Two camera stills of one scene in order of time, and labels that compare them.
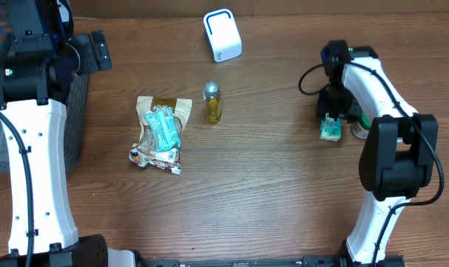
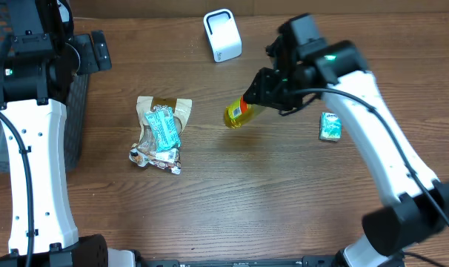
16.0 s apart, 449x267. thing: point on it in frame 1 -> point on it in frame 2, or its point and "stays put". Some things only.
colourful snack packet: (169, 159) stays put
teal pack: (163, 127) stays put
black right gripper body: (338, 101) -> (278, 91)
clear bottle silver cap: (213, 103) -> (238, 113)
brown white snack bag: (181, 109) stays put
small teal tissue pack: (330, 130) stays put
